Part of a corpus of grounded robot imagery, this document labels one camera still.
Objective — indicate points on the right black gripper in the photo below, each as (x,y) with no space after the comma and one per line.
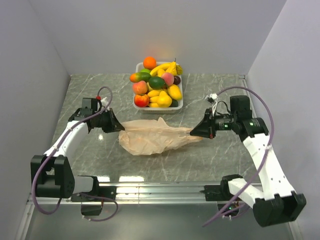
(207,127)

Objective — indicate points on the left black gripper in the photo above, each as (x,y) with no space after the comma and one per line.
(114,125)

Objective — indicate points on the translucent orange plastic bag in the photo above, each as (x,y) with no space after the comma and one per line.
(145,137)

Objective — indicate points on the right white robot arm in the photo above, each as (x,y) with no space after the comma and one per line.
(277,202)

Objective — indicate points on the fake red apple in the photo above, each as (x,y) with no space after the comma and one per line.
(141,100)

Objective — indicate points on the fake left peach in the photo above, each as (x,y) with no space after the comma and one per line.
(140,88)

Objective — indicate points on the fake yellow mango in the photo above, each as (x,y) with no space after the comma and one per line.
(174,92)

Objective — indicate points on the fake red green mango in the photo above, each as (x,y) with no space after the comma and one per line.
(139,76)

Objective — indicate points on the fake dark plum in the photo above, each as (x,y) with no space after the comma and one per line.
(177,80)

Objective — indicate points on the fake green lime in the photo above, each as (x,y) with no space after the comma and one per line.
(156,82)

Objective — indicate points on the fake pink peach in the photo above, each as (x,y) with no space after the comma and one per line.
(168,78)

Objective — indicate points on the fake yellow pear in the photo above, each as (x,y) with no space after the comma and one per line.
(174,69)

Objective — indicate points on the fake banana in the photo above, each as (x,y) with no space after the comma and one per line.
(163,66)

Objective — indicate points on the fake orange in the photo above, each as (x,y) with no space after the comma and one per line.
(149,63)

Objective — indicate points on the white plastic fruit tray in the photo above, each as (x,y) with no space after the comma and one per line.
(175,105)

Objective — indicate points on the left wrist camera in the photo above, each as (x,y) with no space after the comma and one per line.
(102,101)

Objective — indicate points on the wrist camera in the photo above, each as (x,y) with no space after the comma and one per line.
(102,101)
(213,100)

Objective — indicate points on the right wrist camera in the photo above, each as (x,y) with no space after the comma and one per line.
(213,100)

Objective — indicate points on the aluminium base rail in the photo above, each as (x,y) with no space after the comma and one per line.
(148,193)

